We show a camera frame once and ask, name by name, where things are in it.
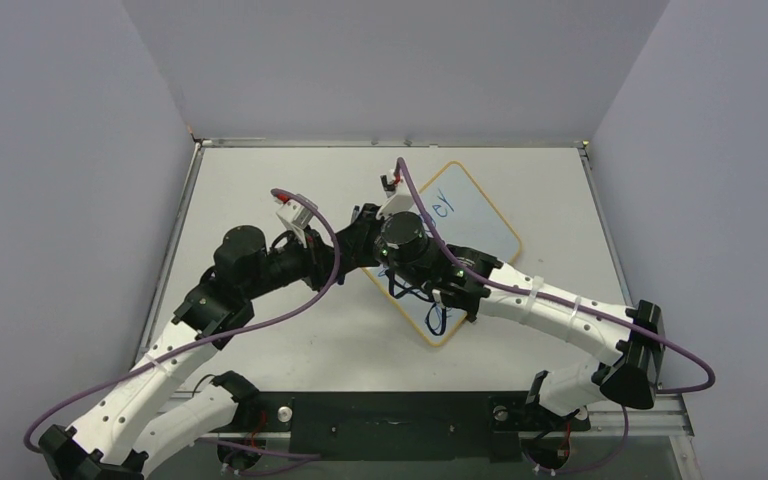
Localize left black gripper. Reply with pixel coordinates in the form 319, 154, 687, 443
244, 223, 352, 300

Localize yellow framed whiteboard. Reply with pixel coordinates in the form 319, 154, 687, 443
364, 161, 523, 347

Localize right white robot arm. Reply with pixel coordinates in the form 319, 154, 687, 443
336, 204, 664, 427

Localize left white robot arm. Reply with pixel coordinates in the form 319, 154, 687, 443
36, 225, 347, 479

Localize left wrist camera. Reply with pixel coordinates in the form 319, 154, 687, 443
273, 193, 317, 247

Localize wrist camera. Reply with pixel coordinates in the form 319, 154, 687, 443
273, 193, 317, 247
376, 168, 416, 219

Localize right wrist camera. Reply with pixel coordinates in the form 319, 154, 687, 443
376, 168, 416, 219

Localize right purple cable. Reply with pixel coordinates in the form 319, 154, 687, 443
393, 157, 717, 395

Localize purple cable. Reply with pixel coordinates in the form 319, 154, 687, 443
393, 157, 717, 395
23, 188, 343, 455

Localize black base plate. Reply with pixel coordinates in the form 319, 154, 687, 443
219, 391, 591, 461

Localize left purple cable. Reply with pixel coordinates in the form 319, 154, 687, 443
23, 188, 343, 455

